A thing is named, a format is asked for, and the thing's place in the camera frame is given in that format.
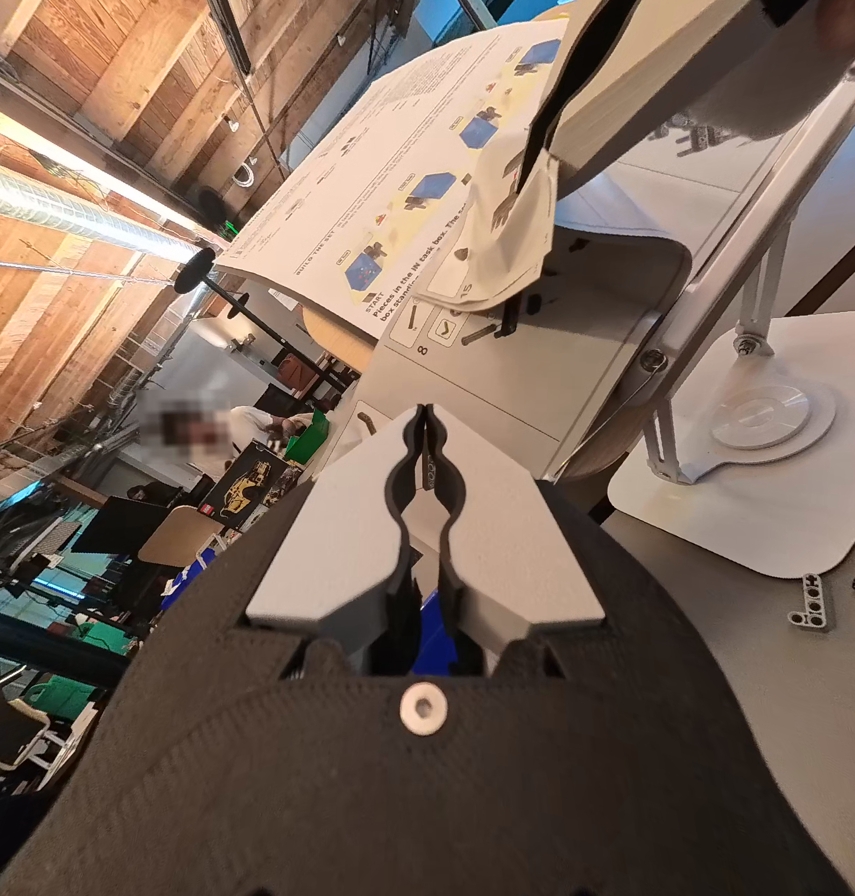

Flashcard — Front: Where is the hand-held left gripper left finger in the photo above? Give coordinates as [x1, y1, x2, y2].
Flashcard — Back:
[245, 404, 426, 676]

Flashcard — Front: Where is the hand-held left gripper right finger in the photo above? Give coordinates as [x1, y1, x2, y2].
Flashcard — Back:
[425, 404, 607, 676]

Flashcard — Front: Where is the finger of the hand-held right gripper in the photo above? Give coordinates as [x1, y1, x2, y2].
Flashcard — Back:
[516, 0, 608, 193]
[538, 0, 846, 202]

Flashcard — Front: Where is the small black toy beam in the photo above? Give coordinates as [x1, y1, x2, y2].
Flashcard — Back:
[420, 420, 441, 494]

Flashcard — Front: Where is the grey desk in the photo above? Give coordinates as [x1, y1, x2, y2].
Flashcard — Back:
[587, 91, 855, 896]

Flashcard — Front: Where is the yellow vehicle toy set box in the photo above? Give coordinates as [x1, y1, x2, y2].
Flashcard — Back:
[200, 444, 304, 529]

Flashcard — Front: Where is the green box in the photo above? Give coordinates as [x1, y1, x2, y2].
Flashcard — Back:
[284, 409, 330, 464]

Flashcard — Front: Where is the small blue bin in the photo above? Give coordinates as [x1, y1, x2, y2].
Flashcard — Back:
[160, 560, 208, 613]

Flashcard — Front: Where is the black monitor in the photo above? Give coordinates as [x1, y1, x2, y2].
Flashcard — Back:
[70, 496, 171, 559]

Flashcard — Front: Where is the white book stand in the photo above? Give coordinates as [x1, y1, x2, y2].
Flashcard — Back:
[540, 52, 855, 581]

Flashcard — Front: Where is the green panel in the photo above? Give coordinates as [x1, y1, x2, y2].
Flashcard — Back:
[25, 616, 131, 725]

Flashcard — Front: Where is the printed instruction sheet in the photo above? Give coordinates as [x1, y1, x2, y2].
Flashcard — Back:
[214, 17, 572, 344]

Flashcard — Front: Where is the small grey toy beam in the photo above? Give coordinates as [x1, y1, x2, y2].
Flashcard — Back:
[786, 573, 838, 633]

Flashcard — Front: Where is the black boom microphone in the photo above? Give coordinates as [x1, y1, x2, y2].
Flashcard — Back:
[173, 245, 353, 394]

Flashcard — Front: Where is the silver ventilation duct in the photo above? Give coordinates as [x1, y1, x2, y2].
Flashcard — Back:
[0, 157, 213, 265]

